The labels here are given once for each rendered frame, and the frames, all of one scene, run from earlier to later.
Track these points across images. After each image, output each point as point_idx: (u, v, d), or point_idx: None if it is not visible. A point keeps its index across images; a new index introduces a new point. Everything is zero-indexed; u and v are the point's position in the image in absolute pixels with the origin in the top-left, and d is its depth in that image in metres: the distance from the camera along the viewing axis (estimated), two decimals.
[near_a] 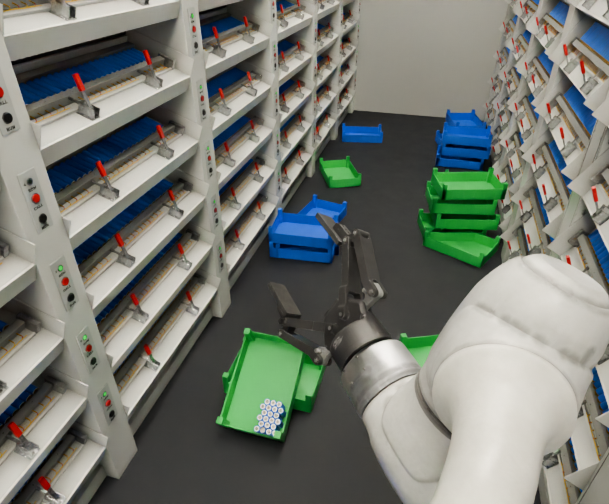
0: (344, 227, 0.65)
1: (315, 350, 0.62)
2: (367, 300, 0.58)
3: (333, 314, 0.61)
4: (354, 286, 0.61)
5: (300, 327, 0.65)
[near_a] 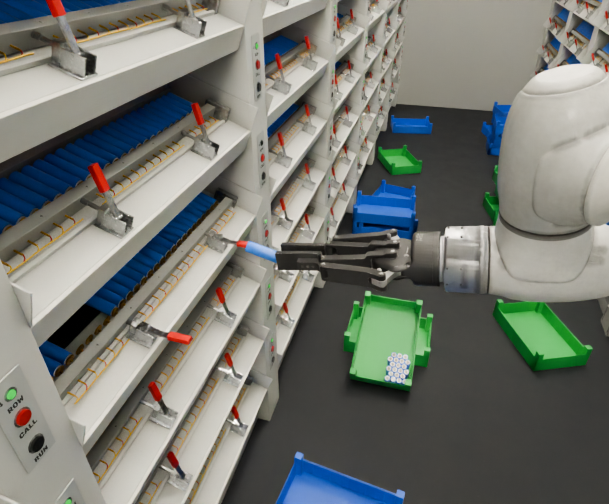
0: None
1: (379, 268, 0.62)
2: (397, 239, 0.69)
3: (383, 251, 0.66)
4: (370, 250, 0.69)
5: (346, 258, 0.65)
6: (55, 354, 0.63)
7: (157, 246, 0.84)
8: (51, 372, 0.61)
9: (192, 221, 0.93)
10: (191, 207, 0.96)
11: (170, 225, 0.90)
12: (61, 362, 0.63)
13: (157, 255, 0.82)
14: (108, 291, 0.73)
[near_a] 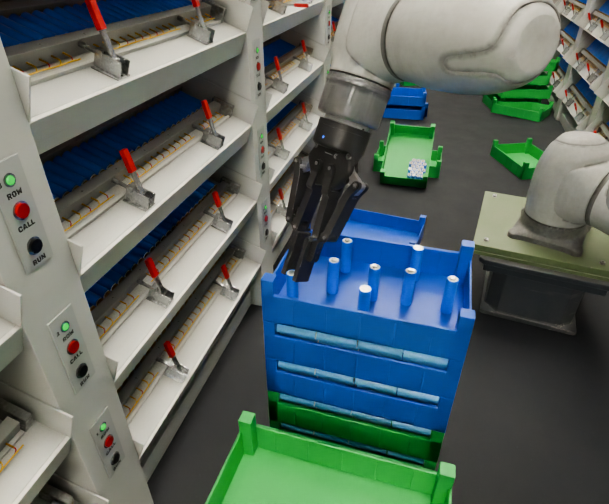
0: (316, 255, 0.68)
1: None
2: (356, 178, 0.64)
3: None
4: (333, 197, 0.66)
5: (311, 204, 0.71)
6: None
7: None
8: None
9: None
10: None
11: None
12: None
13: None
14: None
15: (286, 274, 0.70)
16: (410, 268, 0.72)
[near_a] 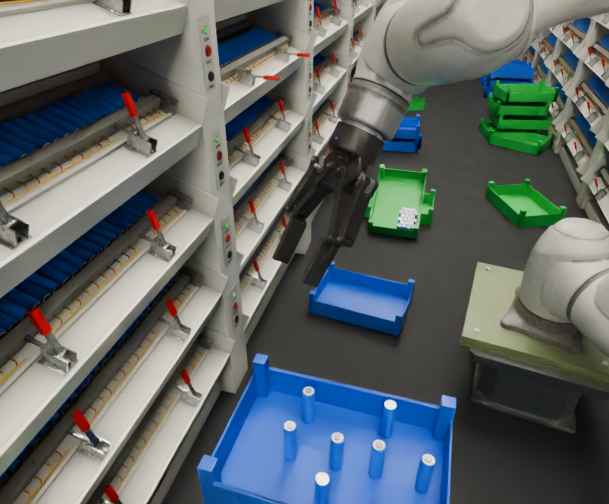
0: (329, 258, 0.66)
1: None
2: None
3: None
4: (346, 198, 0.66)
5: (315, 201, 0.73)
6: None
7: (244, 46, 1.20)
8: None
9: (263, 41, 1.29)
10: (261, 35, 1.32)
11: (249, 40, 1.26)
12: None
13: (245, 49, 1.18)
14: (220, 55, 1.09)
15: None
16: (379, 442, 0.61)
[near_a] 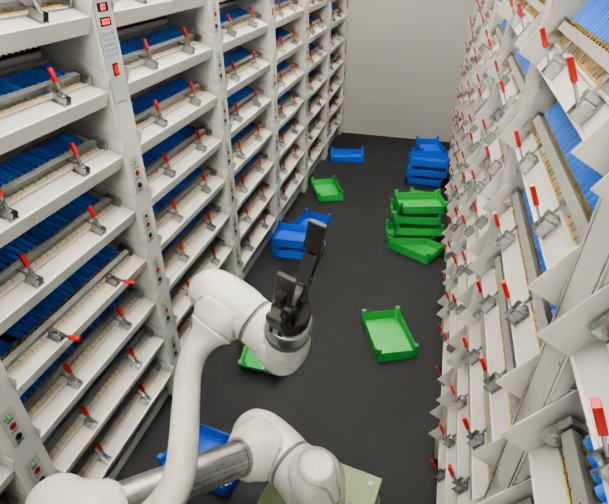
0: (279, 301, 0.69)
1: None
2: None
3: None
4: None
5: (302, 260, 0.80)
6: (5, 346, 1.23)
7: (72, 284, 1.45)
8: (3, 355, 1.21)
9: (98, 267, 1.53)
10: (99, 257, 1.56)
11: (83, 270, 1.50)
12: (8, 350, 1.23)
13: (71, 290, 1.43)
14: (38, 312, 1.33)
15: (28, 335, 1.29)
16: None
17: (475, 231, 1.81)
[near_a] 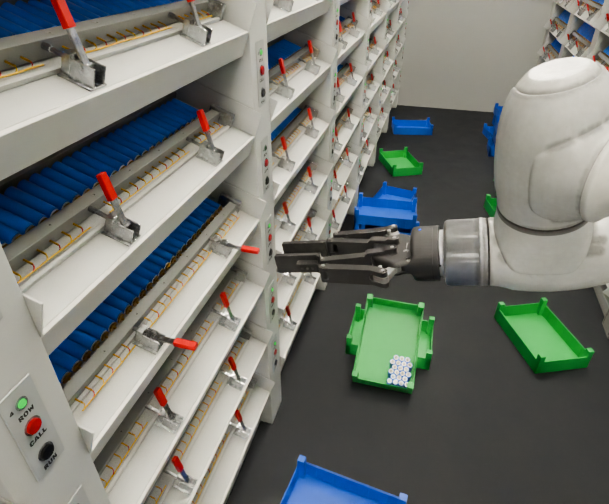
0: (304, 268, 0.67)
1: None
2: (390, 275, 0.62)
3: None
4: (365, 263, 0.65)
5: (355, 252, 0.71)
6: (62, 361, 0.63)
7: (162, 252, 0.84)
8: (59, 379, 0.61)
9: (197, 226, 0.93)
10: (195, 212, 0.96)
11: (175, 230, 0.90)
12: (68, 369, 0.63)
13: (162, 261, 0.83)
14: (114, 297, 0.73)
15: (100, 340, 0.69)
16: None
17: None
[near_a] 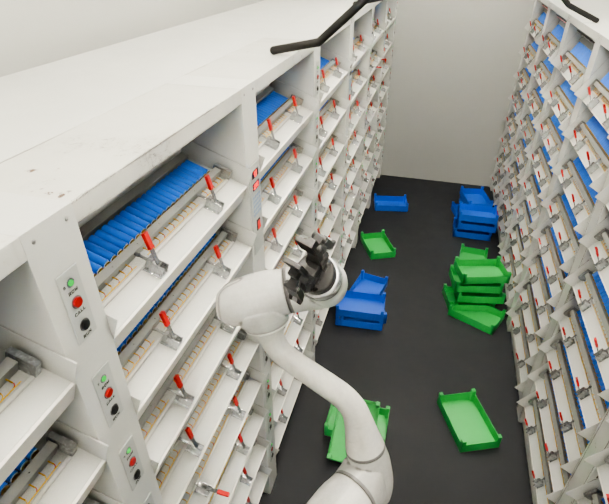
0: (313, 239, 0.72)
1: (304, 296, 0.82)
2: (327, 249, 0.84)
3: (316, 272, 0.82)
4: None
5: (306, 282, 0.77)
6: None
7: None
8: None
9: None
10: None
11: None
12: None
13: None
14: None
15: None
16: None
17: (576, 344, 1.84)
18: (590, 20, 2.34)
